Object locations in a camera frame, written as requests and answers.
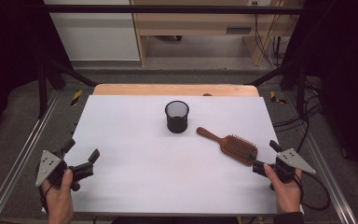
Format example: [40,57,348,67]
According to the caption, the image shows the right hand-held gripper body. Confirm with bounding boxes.
[271,147,317,185]

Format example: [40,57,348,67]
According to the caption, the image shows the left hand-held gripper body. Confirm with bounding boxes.
[34,146,82,192]

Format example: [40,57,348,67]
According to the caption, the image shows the brown wooden hairbrush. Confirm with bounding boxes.
[196,126,259,166]

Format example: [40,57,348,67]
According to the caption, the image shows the black mesh pen holder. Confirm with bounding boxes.
[164,100,190,134]

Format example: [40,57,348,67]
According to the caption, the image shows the person's right hand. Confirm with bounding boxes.
[263,163,303,215]

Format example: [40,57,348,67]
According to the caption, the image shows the person's left hand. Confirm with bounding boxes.
[41,168,75,216]

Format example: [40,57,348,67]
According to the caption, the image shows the yellow black floor tape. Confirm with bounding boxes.
[269,91,288,105]
[70,90,84,106]

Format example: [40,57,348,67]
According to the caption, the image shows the black curtain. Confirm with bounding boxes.
[283,0,358,189]
[0,0,73,147]

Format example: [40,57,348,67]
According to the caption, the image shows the white cabinet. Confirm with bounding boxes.
[43,0,141,63]

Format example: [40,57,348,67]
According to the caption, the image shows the light wooden desk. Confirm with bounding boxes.
[130,0,306,67]

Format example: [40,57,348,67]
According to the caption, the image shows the aluminium floor rail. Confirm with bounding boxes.
[283,90,358,224]
[0,90,62,224]

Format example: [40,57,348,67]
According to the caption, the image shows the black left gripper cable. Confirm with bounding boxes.
[37,185,50,216]

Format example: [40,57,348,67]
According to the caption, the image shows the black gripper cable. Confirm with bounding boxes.
[37,185,50,216]
[293,170,331,212]

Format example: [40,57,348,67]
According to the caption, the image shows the black floor cables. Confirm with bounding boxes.
[272,77,324,154]

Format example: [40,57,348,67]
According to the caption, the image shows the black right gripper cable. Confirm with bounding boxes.
[293,170,331,212]

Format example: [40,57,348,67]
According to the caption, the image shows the hanging desk cables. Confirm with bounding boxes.
[253,1,285,69]

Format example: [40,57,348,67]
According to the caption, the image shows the black metal frame crossbar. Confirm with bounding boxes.
[45,4,307,15]

